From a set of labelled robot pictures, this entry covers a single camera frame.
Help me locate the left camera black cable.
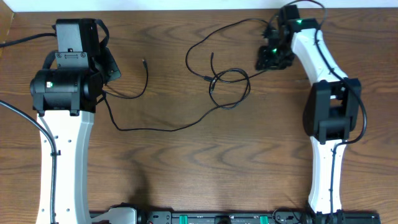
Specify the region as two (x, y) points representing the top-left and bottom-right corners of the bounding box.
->
(0, 32), (62, 224)

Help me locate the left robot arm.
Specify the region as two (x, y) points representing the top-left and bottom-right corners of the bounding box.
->
(30, 19), (121, 223)

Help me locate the camera black cable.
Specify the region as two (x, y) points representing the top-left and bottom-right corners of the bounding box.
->
(0, 32), (62, 224)
(269, 0), (368, 224)

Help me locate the right camera black cable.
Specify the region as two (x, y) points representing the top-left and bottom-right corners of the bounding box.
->
(269, 0), (368, 224)

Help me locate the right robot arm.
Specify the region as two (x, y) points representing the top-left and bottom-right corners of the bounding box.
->
(255, 1), (364, 223)

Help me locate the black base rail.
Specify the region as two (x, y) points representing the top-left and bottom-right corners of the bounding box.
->
(90, 203), (381, 224)

